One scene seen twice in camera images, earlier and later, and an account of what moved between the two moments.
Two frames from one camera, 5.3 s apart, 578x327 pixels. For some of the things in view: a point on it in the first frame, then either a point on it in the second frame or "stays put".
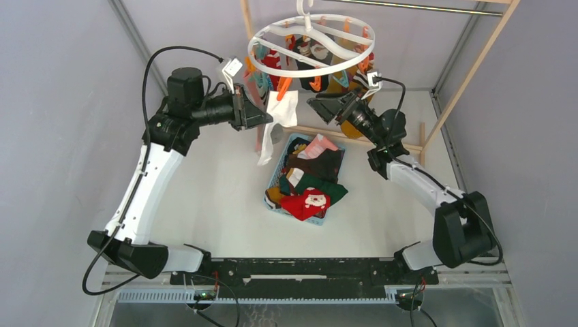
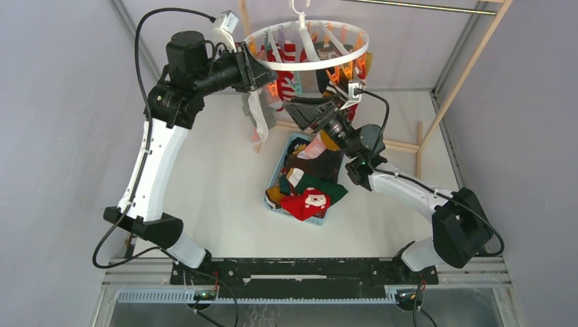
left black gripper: (246, 114) → (252, 74)
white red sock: (283, 112) → (260, 133)
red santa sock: (307, 204) stays put
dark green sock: (332, 189) stays put
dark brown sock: (326, 165) stays put
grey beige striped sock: (276, 133) → (268, 111)
